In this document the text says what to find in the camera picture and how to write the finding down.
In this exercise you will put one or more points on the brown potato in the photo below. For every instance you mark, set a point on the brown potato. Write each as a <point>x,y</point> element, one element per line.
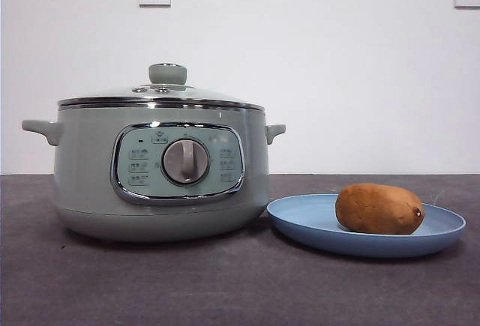
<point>378,209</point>

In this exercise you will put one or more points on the blue round plate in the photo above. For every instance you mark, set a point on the blue round plate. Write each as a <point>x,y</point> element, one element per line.
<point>300,213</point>

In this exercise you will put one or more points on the glass lid with green knob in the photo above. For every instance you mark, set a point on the glass lid with green knob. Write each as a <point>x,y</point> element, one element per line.
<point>167,75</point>

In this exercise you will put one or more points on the pale green electric steamer pot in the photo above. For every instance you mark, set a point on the pale green electric steamer pot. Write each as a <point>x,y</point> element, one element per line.
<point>86,161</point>

